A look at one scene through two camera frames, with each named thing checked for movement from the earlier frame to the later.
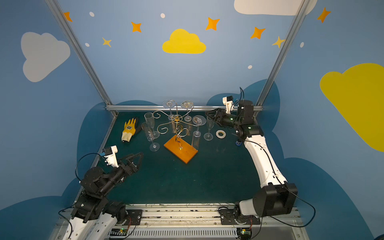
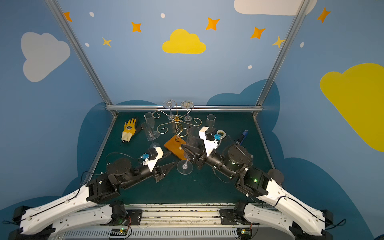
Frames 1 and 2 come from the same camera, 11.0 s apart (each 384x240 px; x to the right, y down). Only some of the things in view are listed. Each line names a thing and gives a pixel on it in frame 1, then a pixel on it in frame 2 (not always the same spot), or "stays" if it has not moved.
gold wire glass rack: [176, 146] stays
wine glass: [198, 120] -> [185, 167]
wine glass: [155, 146] stays
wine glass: [149, 118] stays
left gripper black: [125, 167] -> [157, 173]
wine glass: [170, 103] stays
